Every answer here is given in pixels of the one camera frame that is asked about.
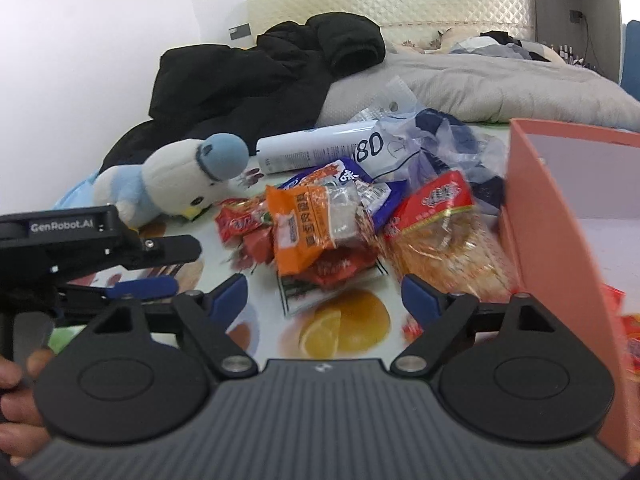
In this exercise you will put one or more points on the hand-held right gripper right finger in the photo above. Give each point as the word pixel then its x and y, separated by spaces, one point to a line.
pixel 420 302

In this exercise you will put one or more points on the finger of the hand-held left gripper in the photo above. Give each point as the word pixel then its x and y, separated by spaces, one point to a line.
pixel 145 287
pixel 172 251

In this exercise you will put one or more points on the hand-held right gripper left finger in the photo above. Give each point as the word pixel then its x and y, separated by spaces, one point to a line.
pixel 230 302

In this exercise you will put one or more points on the small red snack packet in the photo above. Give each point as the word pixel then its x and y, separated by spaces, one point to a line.
pixel 257 250
pixel 240 217
pixel 631 345
pixel 414 331
pixel 612 302

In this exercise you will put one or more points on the clear red-label stick snack packet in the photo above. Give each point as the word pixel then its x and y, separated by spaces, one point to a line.
pixel 440 240

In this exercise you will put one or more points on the shiny red snack packet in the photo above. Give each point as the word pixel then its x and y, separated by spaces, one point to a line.
pixel 345 267

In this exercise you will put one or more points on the orange snack packet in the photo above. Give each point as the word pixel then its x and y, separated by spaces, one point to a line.
pixel 300 230

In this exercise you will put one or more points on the salmon orange cardboard box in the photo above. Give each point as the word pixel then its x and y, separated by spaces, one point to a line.
pixel 545 240

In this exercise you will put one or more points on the blue snack packet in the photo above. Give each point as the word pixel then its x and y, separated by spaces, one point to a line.
pixel 320 175

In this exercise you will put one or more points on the person's left hand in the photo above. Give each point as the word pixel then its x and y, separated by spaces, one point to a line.
pixel 20 420

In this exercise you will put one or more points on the fruit printed table mat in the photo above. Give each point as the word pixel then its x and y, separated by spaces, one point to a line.
pixel 350 330

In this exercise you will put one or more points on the white blue plush penguin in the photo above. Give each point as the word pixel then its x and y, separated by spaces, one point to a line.
pixel 170 175

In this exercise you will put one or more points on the crumpled clear plastic bag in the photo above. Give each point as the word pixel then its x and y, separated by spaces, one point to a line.
pixel 450 145

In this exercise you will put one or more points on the white cylinder spray bottle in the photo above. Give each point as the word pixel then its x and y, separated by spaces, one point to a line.
pixel 305 147

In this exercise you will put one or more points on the black puffer jacket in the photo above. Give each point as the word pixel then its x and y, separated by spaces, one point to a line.
pixel 240 85

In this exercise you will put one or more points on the clear hang-hole packaging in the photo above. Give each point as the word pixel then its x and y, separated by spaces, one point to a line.
pixel 395 97

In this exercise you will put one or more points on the grey duvet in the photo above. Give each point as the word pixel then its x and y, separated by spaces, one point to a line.
pixel 475 85

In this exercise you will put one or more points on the floral pillow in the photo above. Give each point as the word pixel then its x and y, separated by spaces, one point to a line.
pixel 415 40

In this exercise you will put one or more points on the row of small bottles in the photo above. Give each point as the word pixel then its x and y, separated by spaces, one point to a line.
pixel 575 57

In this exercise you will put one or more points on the cream quilted headboard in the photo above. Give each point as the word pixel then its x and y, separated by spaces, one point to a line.
pixel 400 0

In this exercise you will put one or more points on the blue chair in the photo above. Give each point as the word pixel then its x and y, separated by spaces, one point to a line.
pixel 631 60

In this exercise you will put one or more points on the grey wall switch plate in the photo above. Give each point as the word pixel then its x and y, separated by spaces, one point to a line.
pixel 240 32

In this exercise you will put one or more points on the wall socket with plug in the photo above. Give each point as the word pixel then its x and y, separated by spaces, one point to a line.
pixel 577 16

